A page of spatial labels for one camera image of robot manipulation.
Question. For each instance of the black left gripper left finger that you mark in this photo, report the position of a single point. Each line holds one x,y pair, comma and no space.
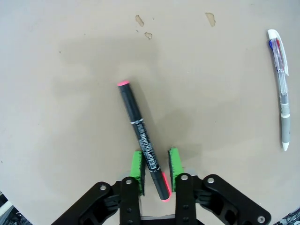
128,201

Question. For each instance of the white multicolour ballpoint pen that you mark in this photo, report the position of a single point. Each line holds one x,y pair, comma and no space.
282,93

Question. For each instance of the black pink highlighter marker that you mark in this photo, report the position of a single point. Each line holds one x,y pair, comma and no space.
143,139

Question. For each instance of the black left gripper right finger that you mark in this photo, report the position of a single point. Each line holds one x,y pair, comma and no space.
187,201

